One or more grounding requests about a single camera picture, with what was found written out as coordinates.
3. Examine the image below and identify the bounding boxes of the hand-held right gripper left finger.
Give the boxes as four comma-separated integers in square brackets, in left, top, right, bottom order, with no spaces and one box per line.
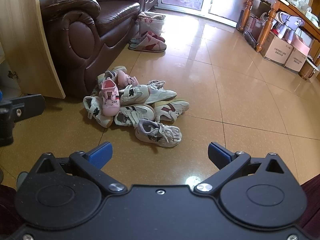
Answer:
[27,142,128,195]

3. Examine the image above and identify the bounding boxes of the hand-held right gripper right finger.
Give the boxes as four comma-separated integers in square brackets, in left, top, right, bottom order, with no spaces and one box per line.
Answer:
[194,142,298,194]

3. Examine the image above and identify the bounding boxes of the beige mesh velcro shoe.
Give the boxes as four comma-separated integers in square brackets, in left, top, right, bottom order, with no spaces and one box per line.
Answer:
[114,104,156,126]

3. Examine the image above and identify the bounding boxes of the wooden shoe cabinet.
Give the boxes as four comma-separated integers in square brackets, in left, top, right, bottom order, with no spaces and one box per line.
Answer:
[0,0,66,100]

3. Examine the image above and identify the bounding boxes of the cardboard box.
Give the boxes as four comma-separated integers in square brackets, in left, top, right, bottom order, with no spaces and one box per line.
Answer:
[259,31,294,67]
[284,47,314,74]

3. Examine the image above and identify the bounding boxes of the dark grey shoe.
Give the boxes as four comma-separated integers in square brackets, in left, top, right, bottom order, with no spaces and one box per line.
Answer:
[243,30,258,50]

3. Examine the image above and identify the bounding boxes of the grey red slipper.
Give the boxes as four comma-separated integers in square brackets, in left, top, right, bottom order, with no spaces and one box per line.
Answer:
[130,31,166,43]
[128,38,167,53]

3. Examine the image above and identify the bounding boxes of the red box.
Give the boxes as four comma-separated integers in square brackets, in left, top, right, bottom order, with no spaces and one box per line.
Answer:
[246,14,263,36]

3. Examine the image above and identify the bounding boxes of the wooden table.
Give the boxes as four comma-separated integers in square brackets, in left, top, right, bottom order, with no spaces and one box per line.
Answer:
[239,0,320,80]

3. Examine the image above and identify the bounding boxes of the pink box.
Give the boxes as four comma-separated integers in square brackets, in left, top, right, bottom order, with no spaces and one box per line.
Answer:
[291,33,316,53]

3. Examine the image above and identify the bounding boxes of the white red-printed plastic bag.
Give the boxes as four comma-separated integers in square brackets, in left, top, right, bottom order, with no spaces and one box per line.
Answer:
[136,12,166,37]

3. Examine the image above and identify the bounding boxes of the purple white toy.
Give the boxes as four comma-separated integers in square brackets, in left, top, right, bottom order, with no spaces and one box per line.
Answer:
[274,11,306,43]

